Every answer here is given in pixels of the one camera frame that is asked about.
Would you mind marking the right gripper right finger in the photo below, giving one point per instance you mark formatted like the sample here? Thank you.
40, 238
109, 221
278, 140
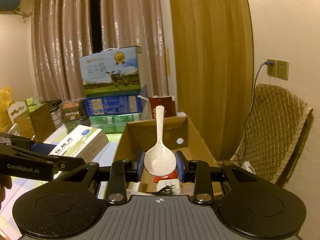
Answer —
198, 173

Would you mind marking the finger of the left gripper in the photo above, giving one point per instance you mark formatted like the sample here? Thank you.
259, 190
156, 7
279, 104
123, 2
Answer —
42, 148
66, 164

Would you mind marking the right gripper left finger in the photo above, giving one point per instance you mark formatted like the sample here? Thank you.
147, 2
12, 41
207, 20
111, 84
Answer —
121, 173

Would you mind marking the white green medicine box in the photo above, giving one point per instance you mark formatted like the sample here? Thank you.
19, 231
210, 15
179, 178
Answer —
83, 142

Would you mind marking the beige plastic spoon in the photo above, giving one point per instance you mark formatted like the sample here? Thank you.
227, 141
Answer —
159, 160

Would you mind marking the red snack packet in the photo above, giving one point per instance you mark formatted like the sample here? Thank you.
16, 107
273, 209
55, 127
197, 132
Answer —
173, 175

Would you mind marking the white square night light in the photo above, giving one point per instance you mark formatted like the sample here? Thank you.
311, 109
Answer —
171, 186

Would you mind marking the person left hand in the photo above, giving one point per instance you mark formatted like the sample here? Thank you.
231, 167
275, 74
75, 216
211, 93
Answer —
5, 183

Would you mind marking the brown cardboard box stack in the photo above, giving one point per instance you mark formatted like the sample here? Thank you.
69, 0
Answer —
37, 125

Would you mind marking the large open cardboard box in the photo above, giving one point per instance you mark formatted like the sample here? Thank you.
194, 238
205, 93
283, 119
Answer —
179, 134

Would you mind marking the green drink pack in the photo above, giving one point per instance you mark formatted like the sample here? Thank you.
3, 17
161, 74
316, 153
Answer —
113, 123

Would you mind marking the yellow plastic bag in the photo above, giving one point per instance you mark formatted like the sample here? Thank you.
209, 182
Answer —
6, 100

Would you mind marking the blue printed carton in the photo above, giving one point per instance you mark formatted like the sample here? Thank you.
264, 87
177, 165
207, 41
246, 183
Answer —
113, 105

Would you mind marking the dark red gift box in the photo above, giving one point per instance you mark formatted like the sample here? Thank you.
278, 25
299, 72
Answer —
167, 102

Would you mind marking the quilted brown chair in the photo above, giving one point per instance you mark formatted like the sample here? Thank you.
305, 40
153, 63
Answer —
276, 132

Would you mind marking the milk carton with cow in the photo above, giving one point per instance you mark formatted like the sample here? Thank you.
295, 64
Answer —
115, 71

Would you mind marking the wooden wardrobe door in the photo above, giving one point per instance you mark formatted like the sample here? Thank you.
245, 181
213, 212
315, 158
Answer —
214, 62

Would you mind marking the beige curtain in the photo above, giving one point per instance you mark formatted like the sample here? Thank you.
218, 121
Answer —
62, 31

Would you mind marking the wall power outlet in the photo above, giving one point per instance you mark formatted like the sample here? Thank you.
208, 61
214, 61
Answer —
278, 69

